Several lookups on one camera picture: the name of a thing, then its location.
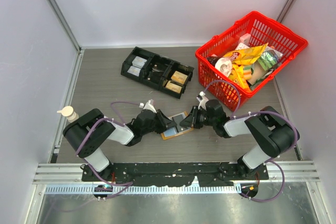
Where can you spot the tan card box upper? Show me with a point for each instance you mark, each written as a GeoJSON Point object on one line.
{"type": "Point", "coordinates": [179, 77]}

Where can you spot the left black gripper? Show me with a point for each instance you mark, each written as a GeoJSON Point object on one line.
{"type": "Point", "coordinates": [164, 122]}

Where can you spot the yellow chips bag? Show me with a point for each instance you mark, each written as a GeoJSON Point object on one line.
{"type": "Point", "coordinates": [240, 59]}

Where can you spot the pink white carton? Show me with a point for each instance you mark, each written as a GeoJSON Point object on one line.
{"type": "Point", "coordinates": [245, 39]}

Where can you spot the red plastic shopping basket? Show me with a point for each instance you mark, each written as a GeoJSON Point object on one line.
{"type": "Point", "coordinates": [263, 30]}

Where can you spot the white perforated cable duct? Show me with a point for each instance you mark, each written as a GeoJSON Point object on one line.
{"type": "Point", "coordinates": [136, 190]}

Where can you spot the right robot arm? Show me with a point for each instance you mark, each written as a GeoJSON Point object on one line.
{"type": "Point", "coordinates": [273, 133]}

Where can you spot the white paper roll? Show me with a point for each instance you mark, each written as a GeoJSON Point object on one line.
{"type": "Point", "coordinates": [224, 66]}

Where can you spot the white card box upper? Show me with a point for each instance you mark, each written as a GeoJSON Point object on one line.
{"type": "Point", "coordinates": [139, 62]}

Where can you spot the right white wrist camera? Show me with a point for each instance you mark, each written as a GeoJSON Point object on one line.
{"type": "Point", "coordinates": [202, 99]}

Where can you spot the black compartment tray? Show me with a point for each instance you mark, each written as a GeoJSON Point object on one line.
{"type": "Point", "coordinates": [157, 71]}

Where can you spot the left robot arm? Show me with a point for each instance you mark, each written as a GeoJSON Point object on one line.
{"type": "Point", "coordinates": [87, 133]}

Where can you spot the orange leather card holder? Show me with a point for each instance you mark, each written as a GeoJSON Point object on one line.
{"type": "Point", "coordinates": [171, 133]}

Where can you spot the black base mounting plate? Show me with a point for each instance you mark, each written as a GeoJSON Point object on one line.
{"type": "Point", "coordinates": [208, 174]}

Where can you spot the green foil snack packet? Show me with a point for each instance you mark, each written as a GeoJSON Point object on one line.
{"type": "Point", "coordinates": [268, 59]}

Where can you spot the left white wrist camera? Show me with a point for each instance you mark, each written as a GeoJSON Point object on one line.
{"type": "Point", "coordinates": [150, 106]}

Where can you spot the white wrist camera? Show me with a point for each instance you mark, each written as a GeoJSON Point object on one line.
{"type": "Point", "coordinates": [150, 106]}
{"type": "Point", "coordinates": [202, 99]}

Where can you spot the dark grey credit card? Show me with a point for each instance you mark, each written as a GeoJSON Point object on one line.
{"type": "Point", "coordinates": [178, 119]}

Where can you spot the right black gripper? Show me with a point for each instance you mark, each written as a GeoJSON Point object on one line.
{"type": "Point", "coordinates": [191, 120]}

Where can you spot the green soap pump bottle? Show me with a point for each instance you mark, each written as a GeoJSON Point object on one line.
{"type": "Point", "coordinates": [69, 113]}

